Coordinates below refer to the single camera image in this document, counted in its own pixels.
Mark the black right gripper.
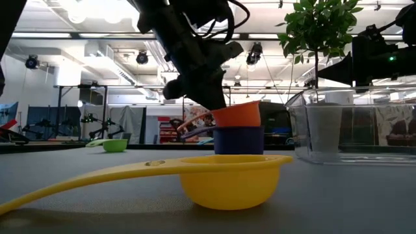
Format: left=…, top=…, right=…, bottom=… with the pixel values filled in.
left=317, top=25, right=416, bottom=87

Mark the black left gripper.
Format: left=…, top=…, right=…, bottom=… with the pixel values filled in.
left=162, top=41, right=244, bottom=111

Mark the orange plastic measuring cup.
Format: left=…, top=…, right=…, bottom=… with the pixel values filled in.
left=177, top=100, right=262, bottom=131

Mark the navy plastic measuring cup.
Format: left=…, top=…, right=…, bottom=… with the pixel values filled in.
left=180, top=125, right=265, bottom=155

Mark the yellow plastic measuring cup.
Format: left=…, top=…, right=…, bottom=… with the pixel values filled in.
left=0, top=154, right=293, bottom=216

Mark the green plastic measuring cup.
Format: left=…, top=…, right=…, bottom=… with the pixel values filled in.
left=85, top=138, right=129, bottom=153

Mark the person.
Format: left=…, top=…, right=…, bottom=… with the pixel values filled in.
left=200, top=113, right=216, bottom=137

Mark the small tree in white pot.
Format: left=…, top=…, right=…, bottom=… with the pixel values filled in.
left=276, top=0, right=364, bottom=153

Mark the red shelf rack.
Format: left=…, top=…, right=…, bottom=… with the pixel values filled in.
left=158, top=116, right=179, bottom=144

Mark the black ceiling spotlight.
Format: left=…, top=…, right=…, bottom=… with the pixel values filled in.
left=246, top=42, right=263, bottom=66
left=135, top=50, right=150, bottom=66
left=25, top=55, right=40, bottom=70

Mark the black monitor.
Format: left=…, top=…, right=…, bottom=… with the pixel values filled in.
left=259, top=102, right=293, bottom=146

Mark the grey fabric cover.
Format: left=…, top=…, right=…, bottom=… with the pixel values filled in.
left=109, top=105, right=147, bottom=144

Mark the clear plastic storage bin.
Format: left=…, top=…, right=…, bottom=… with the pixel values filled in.
left=285, top=86, right=416, bottom=166

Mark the black overhead beam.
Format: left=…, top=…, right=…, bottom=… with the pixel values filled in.
left=11, top=31, right=287, bottom=41

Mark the blue partition panel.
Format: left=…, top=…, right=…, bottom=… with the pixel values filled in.
left=25, top=105, right=82, bottom=140
left=0, top=101, right=20, bottom=126

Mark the red tag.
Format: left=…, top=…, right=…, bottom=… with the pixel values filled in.
left=0, top=119, right=19, bottom=131

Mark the black station frame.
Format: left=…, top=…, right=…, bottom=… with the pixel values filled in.
left=222, top=84, right=233, bottom=107
left=53, top=83, right=109, bottom=144

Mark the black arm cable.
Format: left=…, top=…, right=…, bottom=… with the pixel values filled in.
left=194, top=0, right=251, bottom=45

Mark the white rectangular air duct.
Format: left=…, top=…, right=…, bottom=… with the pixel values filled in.
left=83, top=41, right=160, bottom=100

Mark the black table frame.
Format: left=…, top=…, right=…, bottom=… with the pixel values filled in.
left=0, top=142, right=298, bottom=155

